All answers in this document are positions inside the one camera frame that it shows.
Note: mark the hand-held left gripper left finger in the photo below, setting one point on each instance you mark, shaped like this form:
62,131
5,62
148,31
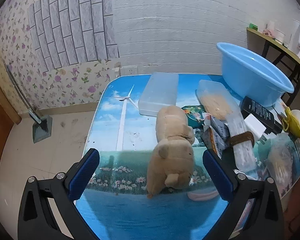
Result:
83,172

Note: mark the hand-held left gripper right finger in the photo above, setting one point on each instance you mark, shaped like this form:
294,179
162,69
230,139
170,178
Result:
216,175

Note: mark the brown plush bear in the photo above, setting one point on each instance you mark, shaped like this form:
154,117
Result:
172,155

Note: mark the white charger plug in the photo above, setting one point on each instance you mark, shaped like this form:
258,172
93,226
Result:
253,126

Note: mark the green snack packet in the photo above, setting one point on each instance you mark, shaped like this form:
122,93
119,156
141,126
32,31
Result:
192,115

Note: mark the clear box of toothpicks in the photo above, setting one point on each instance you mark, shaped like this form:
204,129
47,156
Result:
215,102

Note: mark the black bottle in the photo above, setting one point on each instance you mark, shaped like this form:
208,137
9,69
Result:
257,110

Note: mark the white plush toy yellow dress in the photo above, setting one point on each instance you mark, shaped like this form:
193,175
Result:
296,125

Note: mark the clear plastic box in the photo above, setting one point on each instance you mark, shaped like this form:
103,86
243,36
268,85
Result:
160,92

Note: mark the blue plastic basin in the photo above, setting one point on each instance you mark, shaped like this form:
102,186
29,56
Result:
252,80

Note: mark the clear bag of cotton swabs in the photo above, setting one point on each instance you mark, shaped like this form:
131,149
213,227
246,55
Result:
280,160

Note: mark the yellow side table black legs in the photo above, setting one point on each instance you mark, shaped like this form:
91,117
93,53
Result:
262,37

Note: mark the pink flower ornament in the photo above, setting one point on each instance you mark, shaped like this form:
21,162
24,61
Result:
268,33

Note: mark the small green box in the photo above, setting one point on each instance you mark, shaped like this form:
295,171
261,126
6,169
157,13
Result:
253,26

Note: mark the white cup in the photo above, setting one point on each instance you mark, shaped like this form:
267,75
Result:
280,35

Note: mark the white paper roll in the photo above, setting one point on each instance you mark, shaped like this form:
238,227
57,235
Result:
270,25

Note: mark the white kettle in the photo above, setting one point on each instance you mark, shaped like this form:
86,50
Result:
298,37

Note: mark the white wall socket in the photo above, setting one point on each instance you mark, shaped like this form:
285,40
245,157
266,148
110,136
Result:
132,70

